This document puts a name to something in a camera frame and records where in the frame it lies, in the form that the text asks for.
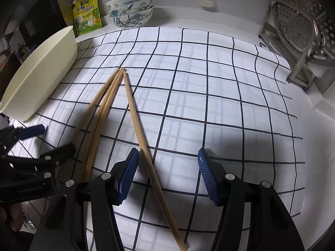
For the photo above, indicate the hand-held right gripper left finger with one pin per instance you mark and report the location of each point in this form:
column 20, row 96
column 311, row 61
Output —
column 128, row 177

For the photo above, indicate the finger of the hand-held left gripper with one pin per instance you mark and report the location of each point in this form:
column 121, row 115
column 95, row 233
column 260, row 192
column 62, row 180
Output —
column 31, row 132
column 62, row 153

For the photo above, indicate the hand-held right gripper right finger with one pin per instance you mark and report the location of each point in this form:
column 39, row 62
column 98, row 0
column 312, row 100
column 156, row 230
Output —
column 209, row 177

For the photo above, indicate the long wooden chopstick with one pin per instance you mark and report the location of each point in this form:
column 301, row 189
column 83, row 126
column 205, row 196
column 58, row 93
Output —
column 149, row 167
column 100, row 125
column 93, row 107

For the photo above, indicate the cream plastic basin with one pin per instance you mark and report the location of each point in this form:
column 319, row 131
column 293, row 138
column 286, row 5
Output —
column 39, row 70

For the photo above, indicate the person's left hand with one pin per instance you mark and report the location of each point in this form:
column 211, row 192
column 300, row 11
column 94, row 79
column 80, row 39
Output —
column 15, row 217

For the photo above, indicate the white black checked cloth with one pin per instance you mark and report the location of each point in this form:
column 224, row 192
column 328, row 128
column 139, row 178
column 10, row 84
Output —
column 196, row 96

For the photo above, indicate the black appliance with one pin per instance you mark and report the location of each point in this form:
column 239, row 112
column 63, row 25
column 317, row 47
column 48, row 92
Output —
column 39, row 10

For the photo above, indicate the yellow green seasoning pouch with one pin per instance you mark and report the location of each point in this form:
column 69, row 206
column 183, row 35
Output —
column 87, row 15

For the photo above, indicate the metal steamer rack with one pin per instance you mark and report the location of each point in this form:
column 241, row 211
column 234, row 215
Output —
column 298, row 79

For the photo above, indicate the floral ceramic bowl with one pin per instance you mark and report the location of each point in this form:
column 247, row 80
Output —
column 130, row 11
column 133, row 19
column 125, row 0

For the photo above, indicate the embossed perforated steamer plate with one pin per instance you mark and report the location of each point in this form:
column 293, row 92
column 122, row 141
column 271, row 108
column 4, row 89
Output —
column 293, row 31

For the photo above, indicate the round-holed metal steamer plate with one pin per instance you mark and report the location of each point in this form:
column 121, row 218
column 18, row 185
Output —
column 314, row 2

